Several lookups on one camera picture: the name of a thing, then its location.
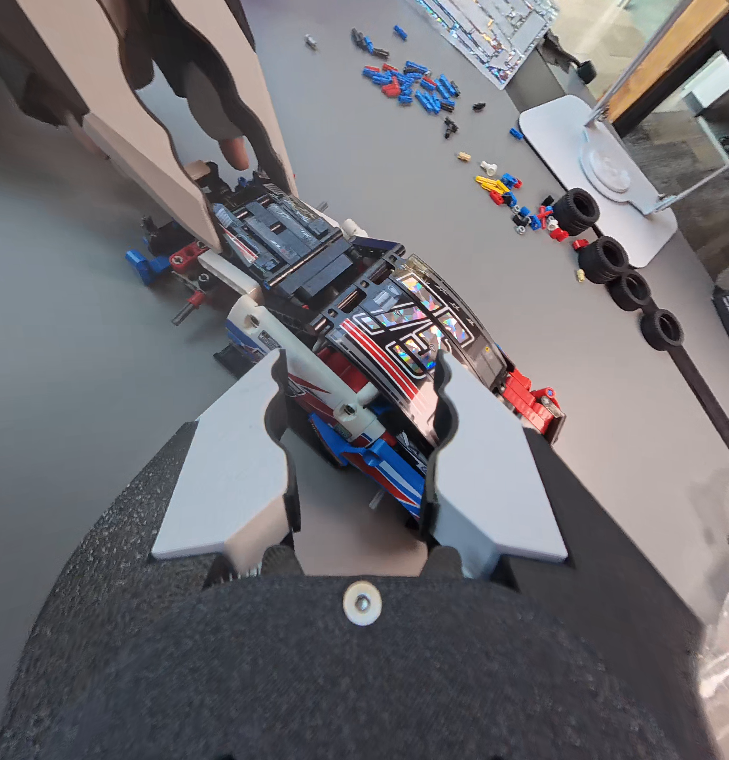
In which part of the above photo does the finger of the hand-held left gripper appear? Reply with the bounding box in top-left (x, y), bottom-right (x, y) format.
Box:
top-left (158, 0), bottom-right (299, 198)
top-left (16, 0), bottom-right (225, 253)

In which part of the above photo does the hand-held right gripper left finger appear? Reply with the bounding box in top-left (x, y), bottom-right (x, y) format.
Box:
top-left (151, 349), bottom-right (303, 574)

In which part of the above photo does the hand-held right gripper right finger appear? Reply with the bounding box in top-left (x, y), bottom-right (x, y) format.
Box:
top-left (418, 349), bottom-right (570, 581)

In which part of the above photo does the toy brick race car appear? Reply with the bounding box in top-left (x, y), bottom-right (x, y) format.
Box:
top-left (124, 159), bottom-right (568, 526)

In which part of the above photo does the grey desk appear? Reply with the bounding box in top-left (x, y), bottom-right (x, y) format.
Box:
top-left (0, 0), bottom-right (729, 654)

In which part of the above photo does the person's left hand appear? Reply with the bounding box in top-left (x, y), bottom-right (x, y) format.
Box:
top-left (186, 58), bottom-right (252, 172)

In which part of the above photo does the pile of small toy pins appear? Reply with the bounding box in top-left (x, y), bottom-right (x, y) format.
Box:
top-left (361, 57), bottom-right (461, 115)

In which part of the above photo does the holographic sticker sheet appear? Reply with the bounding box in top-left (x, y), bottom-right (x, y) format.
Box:
top-left (411, 0), bottom-right (562, 91)

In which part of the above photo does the heap of mixed toy parts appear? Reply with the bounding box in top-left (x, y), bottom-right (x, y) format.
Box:
top-left (475, 171), bottom-right (591, 250)

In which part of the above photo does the heap of clear plastic bags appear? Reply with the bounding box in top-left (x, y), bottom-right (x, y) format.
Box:
top-left (694, 466), bottom-right (729, 722)

